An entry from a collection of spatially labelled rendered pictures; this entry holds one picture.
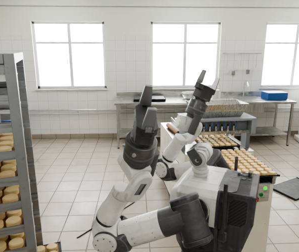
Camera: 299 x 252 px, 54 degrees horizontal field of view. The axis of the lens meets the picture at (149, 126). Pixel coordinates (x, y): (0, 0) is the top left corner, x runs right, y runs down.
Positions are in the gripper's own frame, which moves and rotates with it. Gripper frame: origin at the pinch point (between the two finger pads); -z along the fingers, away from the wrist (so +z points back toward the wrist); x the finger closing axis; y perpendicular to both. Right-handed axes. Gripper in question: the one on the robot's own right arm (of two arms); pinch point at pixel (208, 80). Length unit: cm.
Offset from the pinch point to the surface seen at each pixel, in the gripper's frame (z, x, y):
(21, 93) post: 38, 65, 40
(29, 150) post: 63, 54, 37
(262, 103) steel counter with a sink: -42, -391, 207
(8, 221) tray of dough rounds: 77, 66, 1
